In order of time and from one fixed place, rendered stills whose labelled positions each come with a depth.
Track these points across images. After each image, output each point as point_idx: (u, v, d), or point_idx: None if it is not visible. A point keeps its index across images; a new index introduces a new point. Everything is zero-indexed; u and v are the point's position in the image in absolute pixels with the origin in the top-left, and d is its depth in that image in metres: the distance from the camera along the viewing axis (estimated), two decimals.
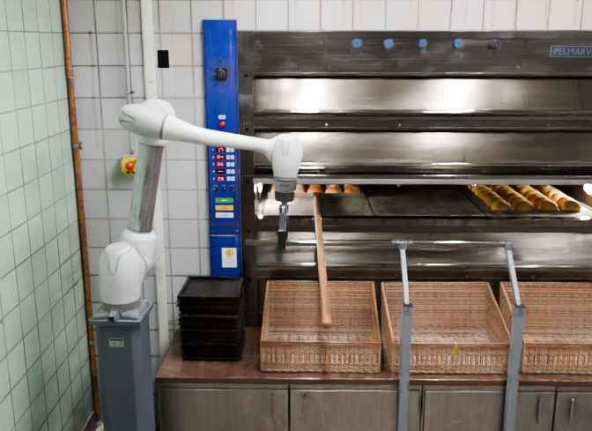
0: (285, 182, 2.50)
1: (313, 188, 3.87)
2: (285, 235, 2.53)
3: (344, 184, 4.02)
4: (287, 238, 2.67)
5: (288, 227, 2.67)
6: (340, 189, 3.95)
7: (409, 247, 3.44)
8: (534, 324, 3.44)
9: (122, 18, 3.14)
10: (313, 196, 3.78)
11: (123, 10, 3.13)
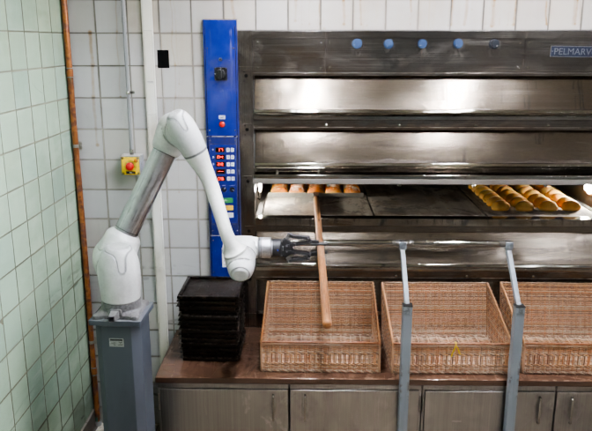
0: (262, 257, 2.89)
1: (313, 188, 3.87)
2: (314, 253, 2.88)
3: (344, 184, 4.02)
4: (326, 245, 2.87)
5: (316, 244, 2.86)
6: (340, 189, 3.95)
7: (409, 247, 3.44)
8: (534, 324, 3.44)
9: (122, 18, 3.14)
10: (313, 196, 3.78)
11: (123, 10, 3.13)
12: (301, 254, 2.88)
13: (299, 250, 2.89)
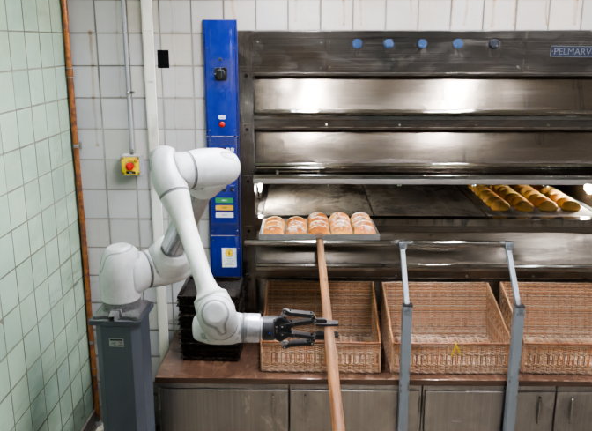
0: (247, 341, 2.08)
1: (315, 227, 3.06)
2: (320, 337, 2.07)
3: (354, 221, 3.21)
4: (336, 326, 2.06)
5: (323, 324, 2.06)
6: (351, 228, 3.15)
7: (409, 247, 3.44)
8: (534, 324, 3.44)
9: (122, 18, 3.14)
10: (315, 240, 2.98)
11: (123, 10, 3.13)
12: (302, 338, 2.07)
13: (299, 331, 2.08)
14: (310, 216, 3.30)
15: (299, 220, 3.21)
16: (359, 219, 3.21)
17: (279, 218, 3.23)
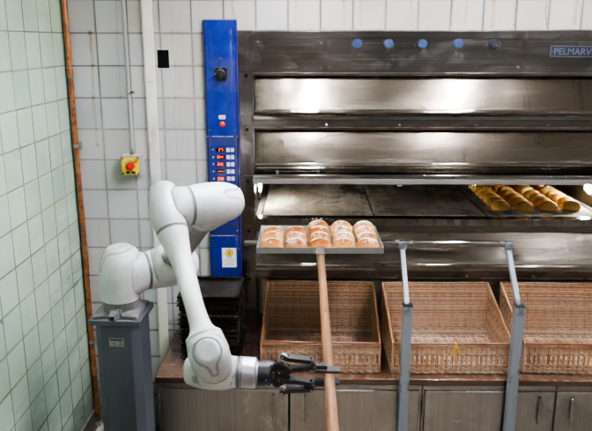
0: None
1: (316, 241, 2.90)
2: (319, 383, 1.93)
3: (357, 232, 3.05)
4: (337, 373, 1.92)
5: (323, 371, 1.92)
6: (353, 240, 2.98)
7: (409, 247, 3.44)
8: (534, 324, 3.44)
9: (122, 18, 3.14)
10: (316, 255, 2.82)
11: (123, 10, 3.13)
12: (300, 383, 1.94)
13: (297, 377, 1.95)
14: (310, 225, 3.13)
15: (299, 230, 3.05)
16: (363, 230, 3.04)
17: (278, 227, 3.06)
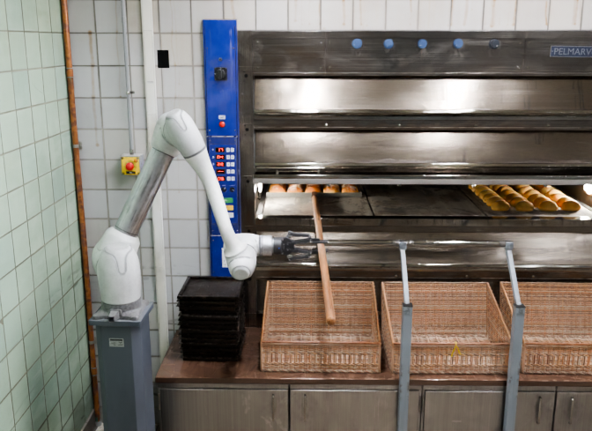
0: (262, 256, 2.90)
1: (311, 188, 3.88)
2: (314, 251, 2.88)
3: (342, 184, 4.02)
4: (327, 243, 2.87)
5: (317, 242, 2.87)
6: (339, 189, 3.95)
7: (409, 247, 3.44)
8: (534, 324, 3.44)
9: (122, 18, 3.14)
10: (311, 196, 3.79)
11: (123, 10, 3.13)
12: (302, 252, 2.88)
13: (299, 248, 2.90)
14: None
15: None
16: None
17: None
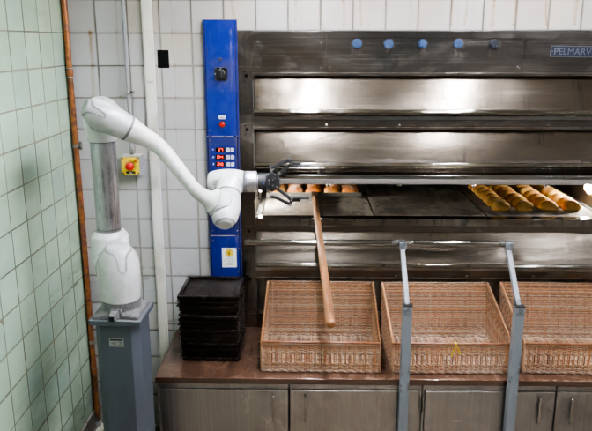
0: (247, 192, 2.80)
1: (311, 188, 3.88)
2: (295, 199, 2.80)
3: (342, 184, 4.02)
4: (307, 167, 2.77)
5: (298, 166, 2.77)
6: (339, 189, 3.95)
7: (409, 247, 3.44)
8: (534, 324, 3.44)
9: (122, 18, 3.14)
10: (311, 196, 3.79)
11: (123, 10, 3.13)
12: (284, 196, 2.80)
13: (283, 191, 2.81)
14: None
15: None
16: None
17: None
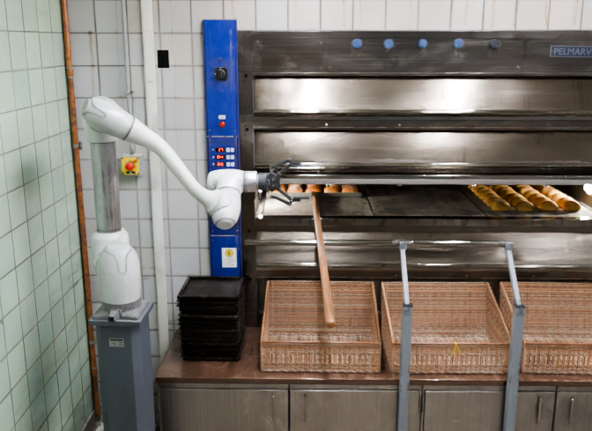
0: None
1: (311, 188, 3.88)
2: (295, 199, 2.80)
3: (342, 184, 4.02)
4: (308, 167, 2.77)
5: (298, 166, 2.77)
6: (339, 189, 3.95)
7: (409, 247, 3.44)
8: (534, 324, 3.44)
9: (122, 18, 3.14)
10: (311, 196, 3.79)
11: (123, 10, 3.13)
12: (284, 196, 2.80)
13: (284, 191, 2.81)
14: None
15: None
16: None
17: None
